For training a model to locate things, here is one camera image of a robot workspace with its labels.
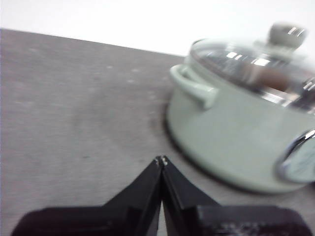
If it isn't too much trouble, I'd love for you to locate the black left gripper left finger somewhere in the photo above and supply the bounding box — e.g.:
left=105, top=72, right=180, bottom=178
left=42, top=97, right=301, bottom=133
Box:
left=11, top=155, right=163, bottom=236

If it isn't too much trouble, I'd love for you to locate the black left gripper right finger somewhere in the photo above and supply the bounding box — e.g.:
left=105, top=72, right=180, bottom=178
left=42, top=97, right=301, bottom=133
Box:
left=161, top=155, right=314, bottom=236

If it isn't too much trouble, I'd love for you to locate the glass lid with green knob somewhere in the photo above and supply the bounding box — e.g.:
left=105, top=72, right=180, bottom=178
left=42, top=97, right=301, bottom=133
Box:
left=189, top=22, right=315, bottom=114

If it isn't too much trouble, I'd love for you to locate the pale green electric steamer pot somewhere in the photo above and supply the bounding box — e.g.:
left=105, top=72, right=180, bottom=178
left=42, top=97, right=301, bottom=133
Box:
left=166, top=36, right=315, bottom=195

